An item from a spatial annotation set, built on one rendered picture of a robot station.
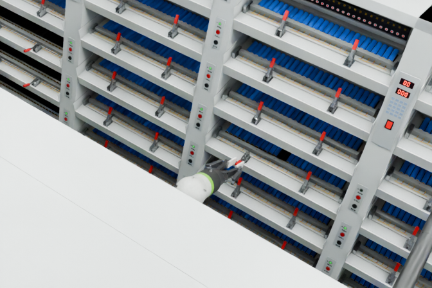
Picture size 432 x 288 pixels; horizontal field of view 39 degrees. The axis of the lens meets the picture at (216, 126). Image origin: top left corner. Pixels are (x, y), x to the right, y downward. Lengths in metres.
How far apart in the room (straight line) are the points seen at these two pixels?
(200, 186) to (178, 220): 1.11
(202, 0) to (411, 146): 0.91
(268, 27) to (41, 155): 1.32
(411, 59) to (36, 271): 1.45
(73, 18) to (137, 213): 1.85
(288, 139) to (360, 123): 0.30
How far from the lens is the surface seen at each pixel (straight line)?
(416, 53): 2.00
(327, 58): 2.10
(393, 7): 1.98
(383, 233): 2.35
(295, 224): 2.51
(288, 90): 2.22
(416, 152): 2.14
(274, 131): 2.32
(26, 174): 0.99
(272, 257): 0.92
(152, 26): 2.47
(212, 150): 2.49
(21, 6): 2.97
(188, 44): 2.38
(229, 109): 2.38
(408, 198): 2.24
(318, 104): 2.19
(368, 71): 2.09
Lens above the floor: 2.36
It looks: 33 degrees down
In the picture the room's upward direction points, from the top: 13 degrees clockwise
